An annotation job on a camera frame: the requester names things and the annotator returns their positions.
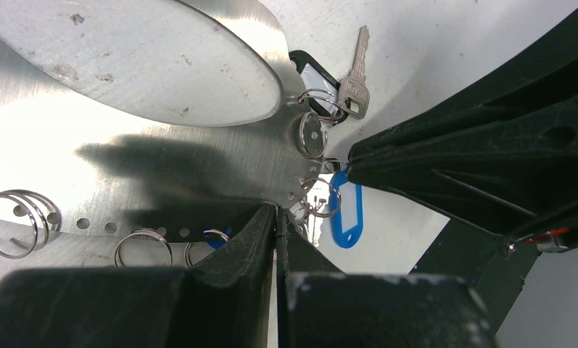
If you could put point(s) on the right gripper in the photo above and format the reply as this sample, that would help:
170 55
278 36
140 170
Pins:
501 155

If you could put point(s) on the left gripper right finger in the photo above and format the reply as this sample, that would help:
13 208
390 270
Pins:
318 305

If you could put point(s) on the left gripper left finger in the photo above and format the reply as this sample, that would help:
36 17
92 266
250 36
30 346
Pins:
222 301

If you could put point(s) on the blue tagged key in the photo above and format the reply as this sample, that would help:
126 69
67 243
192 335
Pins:
215 238
346 202

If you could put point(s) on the black tagged key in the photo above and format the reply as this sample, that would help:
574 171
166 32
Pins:
334 100

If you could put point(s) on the metal key ring plate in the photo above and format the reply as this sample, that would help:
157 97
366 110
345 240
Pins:
174 120

